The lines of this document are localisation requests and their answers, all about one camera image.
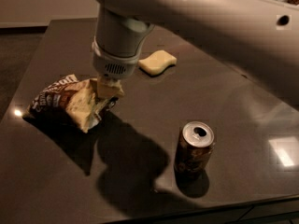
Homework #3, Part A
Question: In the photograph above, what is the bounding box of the yellow sponge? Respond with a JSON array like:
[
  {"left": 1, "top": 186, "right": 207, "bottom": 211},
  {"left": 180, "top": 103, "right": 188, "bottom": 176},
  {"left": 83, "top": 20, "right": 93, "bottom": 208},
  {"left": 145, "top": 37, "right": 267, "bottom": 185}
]
[{"left": 138, "top": 50, "right": 177, "bottom": 77}]

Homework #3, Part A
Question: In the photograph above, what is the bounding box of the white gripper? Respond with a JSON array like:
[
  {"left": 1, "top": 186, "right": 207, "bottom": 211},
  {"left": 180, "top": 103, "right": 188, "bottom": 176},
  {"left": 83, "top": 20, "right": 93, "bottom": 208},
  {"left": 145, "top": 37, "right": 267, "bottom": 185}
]
[{"left": 92, "top": 41, "right": 140, "bottom": 99}]

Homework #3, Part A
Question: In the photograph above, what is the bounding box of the brown sea salt chip bag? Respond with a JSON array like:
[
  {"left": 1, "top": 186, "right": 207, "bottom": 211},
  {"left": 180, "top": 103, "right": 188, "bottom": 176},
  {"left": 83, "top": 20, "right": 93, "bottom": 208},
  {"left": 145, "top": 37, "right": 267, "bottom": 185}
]
[{"left": 24, "top": 74, "right": 119, "bottom": 133}]

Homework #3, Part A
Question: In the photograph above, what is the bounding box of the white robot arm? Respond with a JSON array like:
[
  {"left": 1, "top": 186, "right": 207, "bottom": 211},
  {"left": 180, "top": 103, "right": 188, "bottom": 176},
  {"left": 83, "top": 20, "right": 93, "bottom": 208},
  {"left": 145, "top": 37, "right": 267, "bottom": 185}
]
[{"left": 93, "top": 0, "right": 299, "bottom": 107}]

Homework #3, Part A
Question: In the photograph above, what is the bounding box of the brown soda can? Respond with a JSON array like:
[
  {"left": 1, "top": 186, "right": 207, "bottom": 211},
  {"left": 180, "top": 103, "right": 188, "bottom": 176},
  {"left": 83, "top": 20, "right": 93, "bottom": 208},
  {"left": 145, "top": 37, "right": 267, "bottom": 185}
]
[{"left": 174, "top": 121, "right": 216, "bottom": 180}]

